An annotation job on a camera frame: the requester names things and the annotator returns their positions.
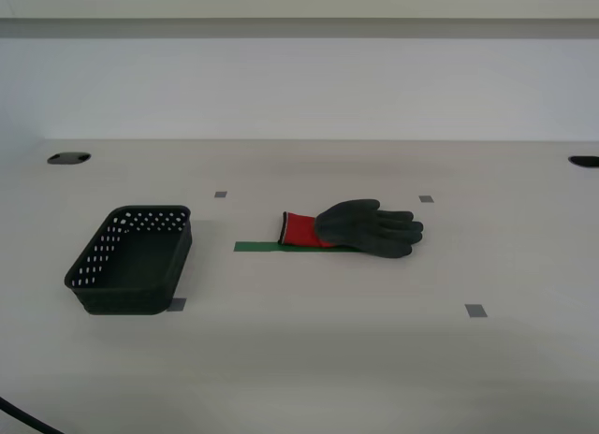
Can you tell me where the grey and red work glove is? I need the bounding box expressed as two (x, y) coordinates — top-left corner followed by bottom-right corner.
(278, 198), (425, 261)

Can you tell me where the black perforated plastic basket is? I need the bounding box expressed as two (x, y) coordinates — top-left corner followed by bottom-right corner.
(64, 205), (194, 317)

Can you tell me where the green tape strip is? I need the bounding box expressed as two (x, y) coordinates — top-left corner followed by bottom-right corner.
(233, 240), (372, 255)

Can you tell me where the beige wall rail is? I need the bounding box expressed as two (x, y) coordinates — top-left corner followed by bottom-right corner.
(0, 0), (599, 39)

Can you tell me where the black cable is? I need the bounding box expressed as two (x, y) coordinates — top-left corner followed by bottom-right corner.
(0, 396), (65, 434)

